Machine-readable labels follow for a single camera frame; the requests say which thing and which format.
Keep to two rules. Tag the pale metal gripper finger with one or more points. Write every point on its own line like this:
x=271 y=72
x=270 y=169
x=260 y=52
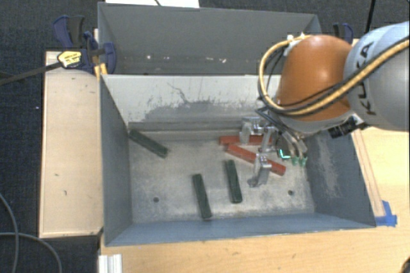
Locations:
x=262 y=169
x=253 y=128

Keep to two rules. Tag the red-brown flat block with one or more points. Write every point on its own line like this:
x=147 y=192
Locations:
x=230 y=140
x=243 y=153

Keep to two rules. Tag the dark green flat block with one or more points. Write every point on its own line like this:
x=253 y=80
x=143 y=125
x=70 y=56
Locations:
x=149 y=143
x=201 y=196
x=233 y=182

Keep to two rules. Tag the grey metal bin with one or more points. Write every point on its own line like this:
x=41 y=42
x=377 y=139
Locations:
x=192 y=169

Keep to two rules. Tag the pale wood flat board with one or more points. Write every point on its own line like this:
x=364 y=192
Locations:
x=70 y=143

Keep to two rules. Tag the black cylinder on white bracket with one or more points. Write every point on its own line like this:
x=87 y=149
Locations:
x=342 y=129

